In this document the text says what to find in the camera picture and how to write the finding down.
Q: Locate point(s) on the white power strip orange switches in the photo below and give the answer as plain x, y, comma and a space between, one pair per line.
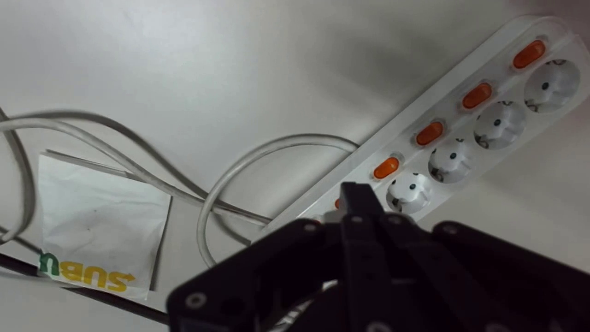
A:
490, 99

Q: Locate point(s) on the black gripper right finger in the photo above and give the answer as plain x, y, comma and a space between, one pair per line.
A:
479, 283

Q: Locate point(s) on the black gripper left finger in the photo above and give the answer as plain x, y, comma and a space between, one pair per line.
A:
288, 278

